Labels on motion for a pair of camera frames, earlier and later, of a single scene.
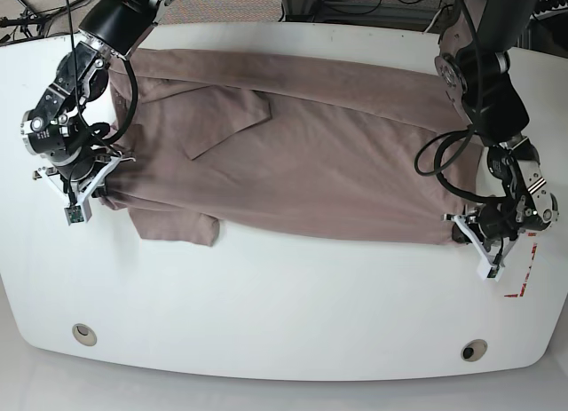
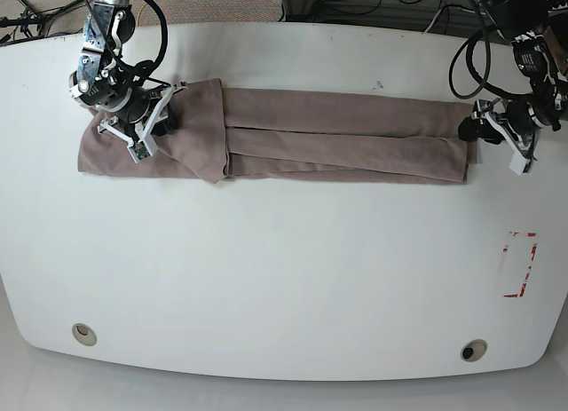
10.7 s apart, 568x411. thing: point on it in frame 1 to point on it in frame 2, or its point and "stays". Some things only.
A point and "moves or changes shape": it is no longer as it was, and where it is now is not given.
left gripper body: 77,185 to 143,147
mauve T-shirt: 337,146 moves or changes shape
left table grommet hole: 84,334 stays
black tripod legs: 32,22 stays
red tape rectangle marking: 532,256 stays
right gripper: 493,229 to 518,122
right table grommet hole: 474,350 stays
